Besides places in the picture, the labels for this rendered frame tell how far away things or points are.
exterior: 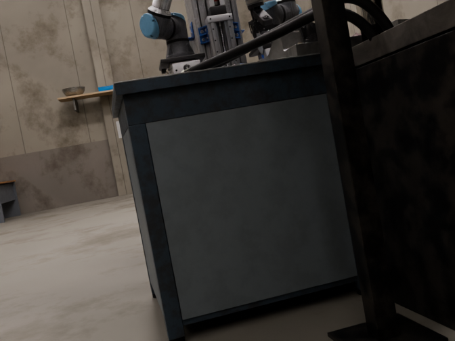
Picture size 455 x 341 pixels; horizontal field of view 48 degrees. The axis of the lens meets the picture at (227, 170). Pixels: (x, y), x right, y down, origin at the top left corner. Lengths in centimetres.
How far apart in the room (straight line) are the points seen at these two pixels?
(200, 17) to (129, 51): 741
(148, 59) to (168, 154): 875
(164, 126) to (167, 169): 13
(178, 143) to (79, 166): 860
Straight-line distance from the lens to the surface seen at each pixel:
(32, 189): 1027
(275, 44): 199
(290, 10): 288
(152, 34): 258
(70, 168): 1014
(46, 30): 1051
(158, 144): 155
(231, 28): 283
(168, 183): 155
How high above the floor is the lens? 56
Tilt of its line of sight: 3 degrees down
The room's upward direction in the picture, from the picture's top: 10 degrees counter-clockwise
